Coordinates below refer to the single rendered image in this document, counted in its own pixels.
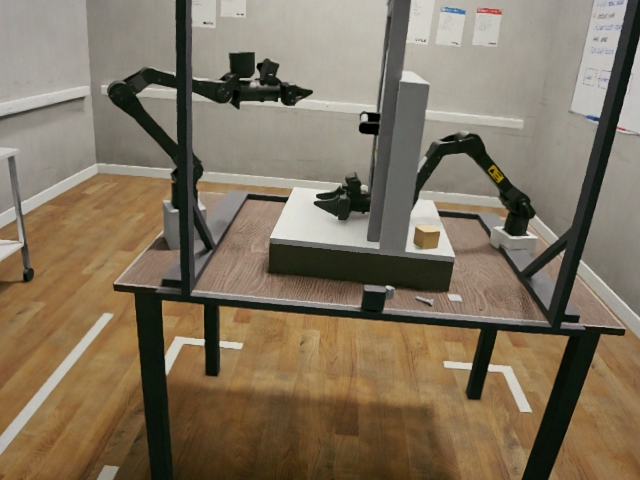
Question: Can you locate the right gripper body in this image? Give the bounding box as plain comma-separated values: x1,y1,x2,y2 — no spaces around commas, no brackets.
337,184,370,220

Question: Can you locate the tan cardboard box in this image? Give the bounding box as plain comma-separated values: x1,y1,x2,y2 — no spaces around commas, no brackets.
413,225,441,250

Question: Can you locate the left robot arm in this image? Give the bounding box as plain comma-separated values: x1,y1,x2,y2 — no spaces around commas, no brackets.
107,51,280,210

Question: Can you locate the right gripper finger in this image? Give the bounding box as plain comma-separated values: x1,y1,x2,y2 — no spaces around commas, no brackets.
316,185,341,200
313,194,339,217

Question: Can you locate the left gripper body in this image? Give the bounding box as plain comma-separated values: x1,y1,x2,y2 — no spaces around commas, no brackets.
254,80,296,106

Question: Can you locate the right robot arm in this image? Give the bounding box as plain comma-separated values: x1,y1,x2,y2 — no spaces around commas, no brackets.
345,129,536,237

